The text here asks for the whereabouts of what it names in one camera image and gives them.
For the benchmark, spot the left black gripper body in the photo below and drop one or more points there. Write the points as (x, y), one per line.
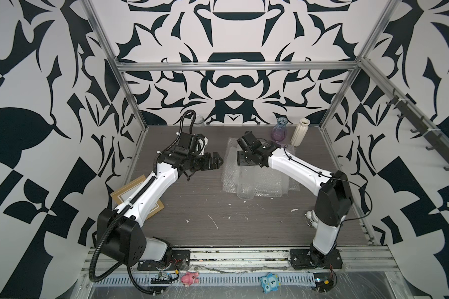
(199, 164)

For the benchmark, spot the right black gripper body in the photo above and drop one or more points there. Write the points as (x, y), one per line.
(244, 157)

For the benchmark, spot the purple blue glass vase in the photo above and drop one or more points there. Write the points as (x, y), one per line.
(279, 132)

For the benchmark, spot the bubble wrap around vase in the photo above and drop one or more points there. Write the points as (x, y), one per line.
(232, 179)

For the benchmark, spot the clear glass vase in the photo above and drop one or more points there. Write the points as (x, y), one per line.
(199, 122)

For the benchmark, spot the clear ribbed glass cylinder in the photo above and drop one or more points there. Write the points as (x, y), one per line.
(246, 185)

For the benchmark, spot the white ribbed ceramic vase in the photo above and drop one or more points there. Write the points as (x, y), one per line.
(300, 132)

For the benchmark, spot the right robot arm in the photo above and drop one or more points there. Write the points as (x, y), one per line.
(332, 190)

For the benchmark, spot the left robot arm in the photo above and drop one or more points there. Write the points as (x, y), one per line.
(120, 237)

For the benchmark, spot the white alarm clock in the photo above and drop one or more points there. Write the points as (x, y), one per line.
(311, 219)

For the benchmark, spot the pink toy figure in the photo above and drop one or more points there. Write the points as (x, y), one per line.
(190, 278)

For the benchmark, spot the left circuit board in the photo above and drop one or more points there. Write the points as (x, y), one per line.
(163, 278)

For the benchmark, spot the circuit board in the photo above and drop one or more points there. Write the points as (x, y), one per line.
(163, 278)
(324, 283)

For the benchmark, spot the blue toy figure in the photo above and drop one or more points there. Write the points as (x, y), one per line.
(270, 283)

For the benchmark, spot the right circuit board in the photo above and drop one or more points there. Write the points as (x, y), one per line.
(324, 283)

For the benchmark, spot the wooden picture frame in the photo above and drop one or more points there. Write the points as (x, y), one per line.
(125, 192)

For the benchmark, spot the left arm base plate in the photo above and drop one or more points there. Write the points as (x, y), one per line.
(172, 260)

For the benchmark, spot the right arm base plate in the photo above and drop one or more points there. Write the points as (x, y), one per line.
(313, 259)

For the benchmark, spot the white perforated cable duct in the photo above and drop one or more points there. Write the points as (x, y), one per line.
(239, 280)

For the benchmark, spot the black hook rail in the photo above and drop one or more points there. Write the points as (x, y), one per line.
(422, 126)

